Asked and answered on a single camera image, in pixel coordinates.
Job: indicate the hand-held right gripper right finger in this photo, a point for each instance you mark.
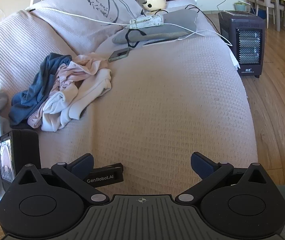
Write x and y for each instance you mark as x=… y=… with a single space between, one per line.
x=202 y=167

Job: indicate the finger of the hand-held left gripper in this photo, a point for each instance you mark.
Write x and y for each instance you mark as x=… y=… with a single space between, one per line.
x=102 y=177

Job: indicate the dark electric heater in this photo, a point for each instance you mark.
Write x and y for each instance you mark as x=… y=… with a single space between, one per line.
x=247 y=65

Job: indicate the printed sofa back cushion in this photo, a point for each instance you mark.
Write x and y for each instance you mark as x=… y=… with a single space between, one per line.
x=82 y=25

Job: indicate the white power strip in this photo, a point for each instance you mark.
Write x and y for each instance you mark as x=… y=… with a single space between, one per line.
x=145 y=21

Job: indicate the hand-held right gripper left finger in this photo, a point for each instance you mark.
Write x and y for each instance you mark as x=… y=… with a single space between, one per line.
x=82 y=165

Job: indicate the panda plush toy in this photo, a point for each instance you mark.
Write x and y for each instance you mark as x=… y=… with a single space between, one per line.
x=155 y=3

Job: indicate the green plant pot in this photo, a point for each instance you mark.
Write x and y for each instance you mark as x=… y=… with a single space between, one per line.
x=240 y=7

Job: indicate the smartphone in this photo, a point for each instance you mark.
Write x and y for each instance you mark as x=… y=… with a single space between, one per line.
x=118 y=54

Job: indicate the white sweatshirt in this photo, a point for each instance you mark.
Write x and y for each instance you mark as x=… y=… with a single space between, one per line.
x=87 y=92

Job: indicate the grey cushion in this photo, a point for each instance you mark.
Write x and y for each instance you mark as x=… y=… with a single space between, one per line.
x=172 y=22

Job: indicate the pink garment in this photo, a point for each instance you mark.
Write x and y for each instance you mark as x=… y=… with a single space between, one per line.
x=70 y=75

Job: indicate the blue fleece pants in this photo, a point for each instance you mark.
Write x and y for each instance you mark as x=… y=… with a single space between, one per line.
x=40 y=87

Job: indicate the blue storage box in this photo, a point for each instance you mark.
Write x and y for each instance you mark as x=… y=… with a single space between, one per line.
x=262 y=14

